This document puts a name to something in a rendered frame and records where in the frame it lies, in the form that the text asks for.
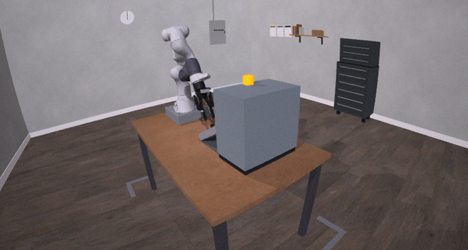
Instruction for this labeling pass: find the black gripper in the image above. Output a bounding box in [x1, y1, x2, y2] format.
[193, 81, 215, 121]

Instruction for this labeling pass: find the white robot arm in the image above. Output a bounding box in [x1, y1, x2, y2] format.
[161, 25, 210, 113]

